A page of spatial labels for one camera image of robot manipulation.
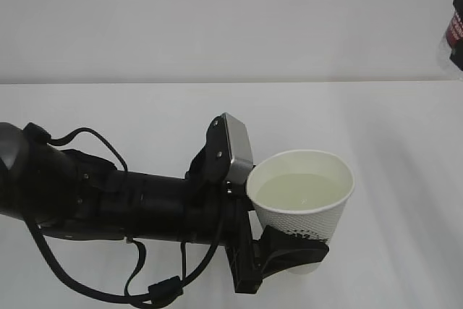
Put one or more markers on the white paper coffee cup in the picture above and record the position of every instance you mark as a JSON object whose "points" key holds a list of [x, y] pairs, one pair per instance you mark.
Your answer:
{"points": [[301, 193]]}

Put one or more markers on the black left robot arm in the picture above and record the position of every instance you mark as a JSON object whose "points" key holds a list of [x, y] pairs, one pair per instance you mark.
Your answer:
{"points": [[67, 194]]}

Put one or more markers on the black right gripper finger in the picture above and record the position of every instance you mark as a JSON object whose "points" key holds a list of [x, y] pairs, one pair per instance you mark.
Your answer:
{"points": [[458, 1]]}

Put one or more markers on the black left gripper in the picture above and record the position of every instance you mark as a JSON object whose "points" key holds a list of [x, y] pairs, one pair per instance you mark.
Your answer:
{"points": [[216, 214]]}

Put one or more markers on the clear plastic water bottle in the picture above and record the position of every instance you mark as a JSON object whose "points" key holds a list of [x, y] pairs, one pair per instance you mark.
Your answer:
{"points": [[450, 48]]}

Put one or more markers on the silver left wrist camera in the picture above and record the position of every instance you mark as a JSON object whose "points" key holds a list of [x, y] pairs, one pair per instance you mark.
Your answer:
{"points": [[228, 153]]}

